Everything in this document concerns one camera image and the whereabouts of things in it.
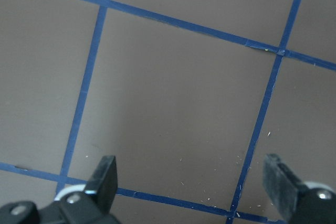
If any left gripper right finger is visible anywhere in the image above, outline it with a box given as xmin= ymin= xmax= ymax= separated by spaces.
xmin=262 ymin=154 xmax=335 ymax=223

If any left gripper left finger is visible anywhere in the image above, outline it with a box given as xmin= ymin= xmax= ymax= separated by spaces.
xmin=54 ymin=155 xmax=118 ymax=223

